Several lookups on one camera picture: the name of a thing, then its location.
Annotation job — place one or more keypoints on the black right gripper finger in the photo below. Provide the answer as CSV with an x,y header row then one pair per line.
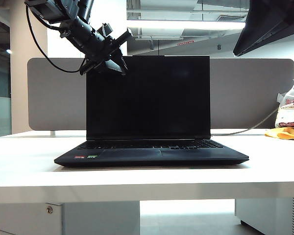
x,y
272,19
267,39

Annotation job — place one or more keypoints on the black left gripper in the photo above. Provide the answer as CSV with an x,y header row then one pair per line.
x,y
93,44

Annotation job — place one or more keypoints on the black laptop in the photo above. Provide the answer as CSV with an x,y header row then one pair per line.
x,y
149,98

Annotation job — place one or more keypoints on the small black ceiling device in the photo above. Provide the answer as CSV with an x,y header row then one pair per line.
x,y
219,47

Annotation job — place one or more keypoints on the grey fabric desk divider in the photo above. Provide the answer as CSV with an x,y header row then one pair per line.
x,y
247,93

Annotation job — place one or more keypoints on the printed white plastic bag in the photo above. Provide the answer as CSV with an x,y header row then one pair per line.
x,y
287,115

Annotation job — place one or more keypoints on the long ceiling light strip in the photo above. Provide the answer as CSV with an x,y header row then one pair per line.
x,y
186,25

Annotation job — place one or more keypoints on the yellow cloth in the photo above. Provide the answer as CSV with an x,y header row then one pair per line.
x,y
284,135

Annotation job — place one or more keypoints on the small round ceiling lamp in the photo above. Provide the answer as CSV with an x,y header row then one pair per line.
x,y
9,52

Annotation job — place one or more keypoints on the white cabinet with vent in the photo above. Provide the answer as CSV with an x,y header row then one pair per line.
x,y
264,213

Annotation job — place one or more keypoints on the white drawer cabinet with lock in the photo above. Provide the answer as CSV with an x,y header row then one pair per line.
x,y
27,218

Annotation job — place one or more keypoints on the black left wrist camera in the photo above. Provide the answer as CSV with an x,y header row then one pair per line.
x,y
107,29

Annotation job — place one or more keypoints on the white divider bracket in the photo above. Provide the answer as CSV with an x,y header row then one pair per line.
x,y
53,133

